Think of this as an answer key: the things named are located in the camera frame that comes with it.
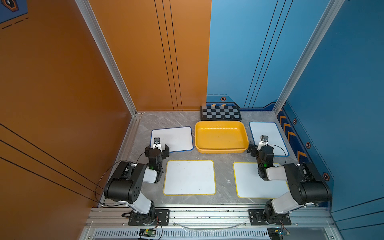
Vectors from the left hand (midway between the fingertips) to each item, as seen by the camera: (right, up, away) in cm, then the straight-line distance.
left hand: (158, 143), depth 94 cm
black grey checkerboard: (+43, +21, +22) cm, 53 cm away
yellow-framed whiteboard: (+19, -20, -6) cm, 28 cm away
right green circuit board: (+63, -40, -24) cm, 78 cm away
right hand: (+64, 0, 0) cm, 64 cm away
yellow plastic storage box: (+42, +3, +12) cm, 44 cm away
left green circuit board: (+1, -41, -22) cm, 46 cm away
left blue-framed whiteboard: (+12, +1, +12) cm, 17 cm away
